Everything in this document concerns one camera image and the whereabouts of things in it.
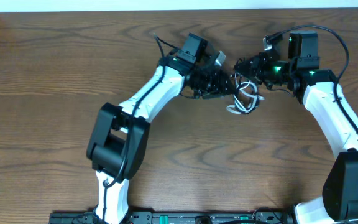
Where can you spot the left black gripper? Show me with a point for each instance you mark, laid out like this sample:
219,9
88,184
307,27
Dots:
219,88

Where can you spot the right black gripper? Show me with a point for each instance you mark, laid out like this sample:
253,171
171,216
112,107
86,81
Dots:
257,63

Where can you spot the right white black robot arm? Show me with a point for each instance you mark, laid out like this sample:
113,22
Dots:
319,91

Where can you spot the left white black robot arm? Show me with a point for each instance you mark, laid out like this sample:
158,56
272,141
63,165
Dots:
119,138

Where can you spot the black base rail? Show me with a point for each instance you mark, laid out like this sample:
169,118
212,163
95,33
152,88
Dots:
260,215

